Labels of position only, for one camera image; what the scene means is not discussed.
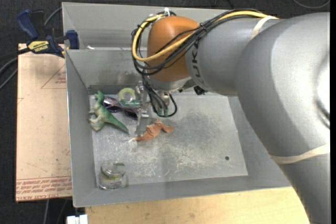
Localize brown toy dinosaur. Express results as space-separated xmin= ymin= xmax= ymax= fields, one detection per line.
xmin=130 ymin=118 xmax=174 ymax=143

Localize green clear tape dispenser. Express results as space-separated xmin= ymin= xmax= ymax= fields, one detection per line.
xmin=117 ymin=88 xmax=144 ymax=108

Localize purple sunglasses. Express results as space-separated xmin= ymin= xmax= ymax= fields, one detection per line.
xmin=102 ymin=97 xmax=139 ymax=121

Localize green toy dinosaur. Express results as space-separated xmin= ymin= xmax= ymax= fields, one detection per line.
xmin=88 ymin=90 xmax=130 ymax=133

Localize grey metal bin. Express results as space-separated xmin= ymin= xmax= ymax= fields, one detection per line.
xmin=61 ymin=2 xmax=292 ymax=208

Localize clear glass cup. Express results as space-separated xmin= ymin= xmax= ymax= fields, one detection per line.
xmin=98 ymin=161 xmax=129 ymax=190

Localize brown cardboard board red print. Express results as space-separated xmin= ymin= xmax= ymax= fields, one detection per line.
xmin=15 ymin=43 xmax=73 ymax=202

